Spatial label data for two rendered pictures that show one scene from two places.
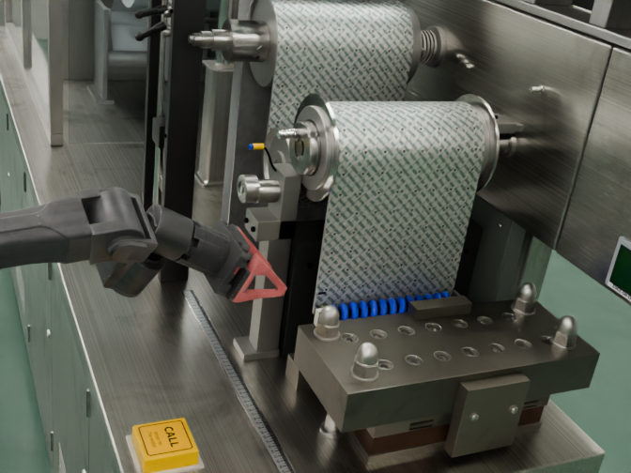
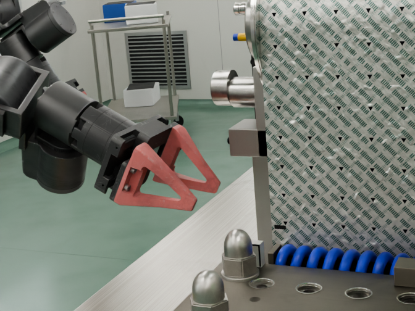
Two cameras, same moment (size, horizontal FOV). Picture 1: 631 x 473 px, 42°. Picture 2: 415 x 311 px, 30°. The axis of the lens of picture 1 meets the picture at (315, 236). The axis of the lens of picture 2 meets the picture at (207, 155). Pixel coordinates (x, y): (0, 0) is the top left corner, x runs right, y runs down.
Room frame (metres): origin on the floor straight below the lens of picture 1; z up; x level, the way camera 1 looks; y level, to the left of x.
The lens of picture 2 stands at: (0.52, -0.55, 1.33)
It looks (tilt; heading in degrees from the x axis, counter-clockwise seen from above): 15 degrees down; 51
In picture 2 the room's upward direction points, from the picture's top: 5 degrees counter-clockwise
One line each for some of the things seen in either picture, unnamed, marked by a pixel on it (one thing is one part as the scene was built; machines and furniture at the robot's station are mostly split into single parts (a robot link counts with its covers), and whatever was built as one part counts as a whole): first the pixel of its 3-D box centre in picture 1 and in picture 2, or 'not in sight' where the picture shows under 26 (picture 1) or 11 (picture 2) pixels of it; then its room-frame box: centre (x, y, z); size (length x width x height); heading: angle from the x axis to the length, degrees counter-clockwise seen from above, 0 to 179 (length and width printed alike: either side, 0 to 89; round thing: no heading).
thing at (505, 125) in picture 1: (498, 122); not in sight; (1.21, -0.25, 1.28); 0.06 x 0.05 x 0.02; 117
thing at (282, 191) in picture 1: (264, 265); (264, 196); (1.09, 0.07, 1.05); 0.06 x 0.05 x 0.31; 117
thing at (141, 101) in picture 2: not in sight; (137, 74); (3.68, 4.12, 0.51); 0.91 x 0.58 x 1.02; 51
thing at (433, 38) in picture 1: (418, 46); not in sight; (1.43, -0.13, 1.33); 0.07 x 0.07 x 0.07; 27
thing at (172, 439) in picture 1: (164, 445); not in sight; (0.83, 0.15, 0.91); 0.07 x 0.07 x 0.02; 27
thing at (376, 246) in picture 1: (394, 250); (388, 174); (1.08, -0.12, 1.11); 0.23 x 0.01 x 0.18; 117
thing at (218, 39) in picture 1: (207, 39); not in sight; (1.26, 0.21, 1.33); 0.06 x 0.03 x 0.03; 117
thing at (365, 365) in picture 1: (366, 358); (208, 295); (0.88, -0.09, 1.05); 0.04 x 0.04 x 0.04
